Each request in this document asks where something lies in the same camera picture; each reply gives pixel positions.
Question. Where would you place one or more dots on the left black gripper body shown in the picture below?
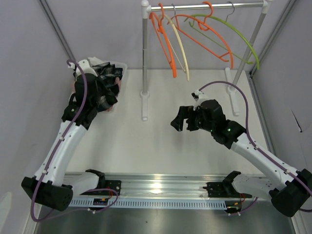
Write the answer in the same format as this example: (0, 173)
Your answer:
(103, 91)

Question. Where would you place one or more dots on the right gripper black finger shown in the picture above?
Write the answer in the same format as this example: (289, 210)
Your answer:
(184, 112)
(191, 124)

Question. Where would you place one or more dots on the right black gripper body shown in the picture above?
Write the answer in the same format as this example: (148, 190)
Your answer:
(200, 122)

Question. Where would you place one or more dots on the navy plaid skirt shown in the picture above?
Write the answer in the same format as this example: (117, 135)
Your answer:
(109, 78)

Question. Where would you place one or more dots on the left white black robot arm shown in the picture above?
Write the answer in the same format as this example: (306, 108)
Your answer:
(46, 187)

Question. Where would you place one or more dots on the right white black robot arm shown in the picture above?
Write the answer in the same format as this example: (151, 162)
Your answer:
(286, 187)

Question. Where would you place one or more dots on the left orange hanger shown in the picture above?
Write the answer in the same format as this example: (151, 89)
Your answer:
(163, 38)

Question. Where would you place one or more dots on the cream hanger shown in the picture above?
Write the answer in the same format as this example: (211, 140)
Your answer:
(184, 67)

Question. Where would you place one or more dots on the pink garment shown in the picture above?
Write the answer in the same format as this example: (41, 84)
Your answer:
(113, 107)

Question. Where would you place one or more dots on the white cloth in basket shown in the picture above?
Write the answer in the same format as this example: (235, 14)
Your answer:
(93, 61)

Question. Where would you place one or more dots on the white plastic basket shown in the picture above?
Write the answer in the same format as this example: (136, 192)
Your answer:
(123, 73)

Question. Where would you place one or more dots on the silver clothes rack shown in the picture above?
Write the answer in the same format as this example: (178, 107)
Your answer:
(197, 56)

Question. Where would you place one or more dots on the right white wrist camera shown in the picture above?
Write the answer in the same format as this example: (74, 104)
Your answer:
(199, 97)

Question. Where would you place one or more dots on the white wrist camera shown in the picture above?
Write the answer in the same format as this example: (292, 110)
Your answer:
(199, 97)
(84, 65)

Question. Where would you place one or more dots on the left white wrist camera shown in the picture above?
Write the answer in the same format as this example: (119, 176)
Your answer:
(84, 65)

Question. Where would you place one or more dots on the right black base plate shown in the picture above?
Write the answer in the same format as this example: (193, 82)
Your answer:
(220, 190)

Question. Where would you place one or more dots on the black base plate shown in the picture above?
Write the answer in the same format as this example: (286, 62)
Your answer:
(220, 190)
(114, 185)

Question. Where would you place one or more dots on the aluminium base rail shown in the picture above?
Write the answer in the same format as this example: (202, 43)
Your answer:
(173, 186)

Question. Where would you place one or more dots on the white slotted cable duct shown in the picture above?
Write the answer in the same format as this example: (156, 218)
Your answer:
(199, 204)

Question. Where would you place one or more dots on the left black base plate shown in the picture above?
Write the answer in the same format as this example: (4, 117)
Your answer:
(114, 185)

